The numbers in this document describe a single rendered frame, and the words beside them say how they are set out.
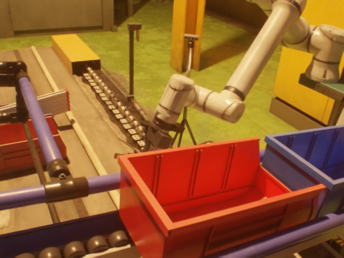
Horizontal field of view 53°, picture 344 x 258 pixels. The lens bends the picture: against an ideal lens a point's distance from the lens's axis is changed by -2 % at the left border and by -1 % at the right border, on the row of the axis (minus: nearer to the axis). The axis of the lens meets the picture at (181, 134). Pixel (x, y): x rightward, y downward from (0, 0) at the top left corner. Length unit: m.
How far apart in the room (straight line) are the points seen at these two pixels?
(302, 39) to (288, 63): 1.76
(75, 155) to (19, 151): 0.26
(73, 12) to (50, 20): 0.42
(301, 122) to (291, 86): 0.38
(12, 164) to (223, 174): 1.12
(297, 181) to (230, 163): 0.13
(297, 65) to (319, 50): 1.65
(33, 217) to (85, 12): 5.60
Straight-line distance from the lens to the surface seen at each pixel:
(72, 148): 1.74
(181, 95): 1.19
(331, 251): 1.00
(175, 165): 0.59
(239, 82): 1.26
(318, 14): 3.51
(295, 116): 3.79
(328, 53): 2.04
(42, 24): 6.62
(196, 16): 4.93
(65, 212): 1.38
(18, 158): 1.60
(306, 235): 0.58
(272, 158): 0.70
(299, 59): 3.67
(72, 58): 2.68
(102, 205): 1.40
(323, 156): 0.87
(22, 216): 1.41
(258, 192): 0.73
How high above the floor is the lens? 1.67
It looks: 30 degrees down
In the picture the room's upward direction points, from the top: 5 degrees clockwise
